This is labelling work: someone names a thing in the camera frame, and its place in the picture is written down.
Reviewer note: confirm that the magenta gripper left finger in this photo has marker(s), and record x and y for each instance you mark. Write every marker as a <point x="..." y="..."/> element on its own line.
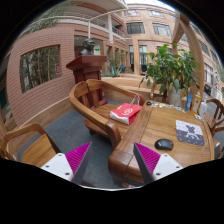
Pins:
<point x="70" y="166"/>

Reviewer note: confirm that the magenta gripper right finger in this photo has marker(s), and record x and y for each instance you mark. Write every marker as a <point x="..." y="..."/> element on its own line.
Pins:
<point x="154" y="166"/>

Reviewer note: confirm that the black computer mouse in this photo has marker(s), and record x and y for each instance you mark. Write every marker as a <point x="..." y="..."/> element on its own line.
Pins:
<point x="164" y="144"/>

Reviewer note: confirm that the patterned mouse pad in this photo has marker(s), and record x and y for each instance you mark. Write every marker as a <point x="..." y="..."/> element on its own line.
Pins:
<point x="189" y="133"/>

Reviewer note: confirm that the red and white bag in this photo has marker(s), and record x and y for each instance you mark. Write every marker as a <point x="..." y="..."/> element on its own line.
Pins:
<point x="127" y="112"/>

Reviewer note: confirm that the large wooden armchair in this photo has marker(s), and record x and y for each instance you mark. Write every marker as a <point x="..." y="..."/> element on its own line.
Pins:
<point x="84" y="97"/>

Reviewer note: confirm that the blue bottle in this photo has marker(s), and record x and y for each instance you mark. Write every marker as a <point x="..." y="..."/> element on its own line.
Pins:
<point x="188" y="102"/>

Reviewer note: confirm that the yellow bottle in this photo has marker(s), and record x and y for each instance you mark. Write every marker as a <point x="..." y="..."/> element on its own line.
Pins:
<point x="196" y="103"/>

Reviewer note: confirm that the wooden chair right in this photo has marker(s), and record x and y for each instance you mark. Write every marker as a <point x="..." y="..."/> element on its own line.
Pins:
<point x="215" y="121"/>

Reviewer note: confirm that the green potted plant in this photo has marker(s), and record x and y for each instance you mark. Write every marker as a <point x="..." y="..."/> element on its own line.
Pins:
<point x="173" y="74"/>

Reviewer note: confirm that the dark bust statue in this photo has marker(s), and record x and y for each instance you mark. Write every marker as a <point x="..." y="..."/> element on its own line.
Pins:
<point x="88" y="47"/>

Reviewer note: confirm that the dark red wooden pedestal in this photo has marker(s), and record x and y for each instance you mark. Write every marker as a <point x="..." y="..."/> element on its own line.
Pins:
<point x="88" y="67"/>

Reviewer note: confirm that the wooden pergola post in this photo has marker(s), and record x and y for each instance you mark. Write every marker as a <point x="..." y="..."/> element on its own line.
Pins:
<point x="182" y="27"/>

